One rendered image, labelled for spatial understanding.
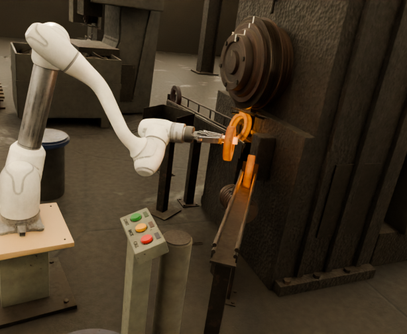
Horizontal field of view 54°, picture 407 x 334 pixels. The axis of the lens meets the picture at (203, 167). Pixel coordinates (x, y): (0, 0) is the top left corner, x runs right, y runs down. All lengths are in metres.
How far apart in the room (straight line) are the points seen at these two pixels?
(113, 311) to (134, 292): 0.48
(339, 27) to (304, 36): 0.23
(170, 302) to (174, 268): 0.17
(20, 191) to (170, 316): 0.79
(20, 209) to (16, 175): 0.14
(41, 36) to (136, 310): 1.07
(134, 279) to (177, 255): 0.18
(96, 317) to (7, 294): 0.40
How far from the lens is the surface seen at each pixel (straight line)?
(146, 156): 1.65
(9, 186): 1.77
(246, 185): 1.73
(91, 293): 2.10
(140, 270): 1.48
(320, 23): 1.95
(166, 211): 2.80
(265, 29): 2.03
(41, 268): 1.96
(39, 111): 1.86
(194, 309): 2.04
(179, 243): 1.53
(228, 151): 1.68
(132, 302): 1.57
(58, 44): 1.63
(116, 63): 4.37
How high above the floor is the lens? 1.35
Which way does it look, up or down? 22 degrees down
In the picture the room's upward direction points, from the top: 8 degrees clockwise
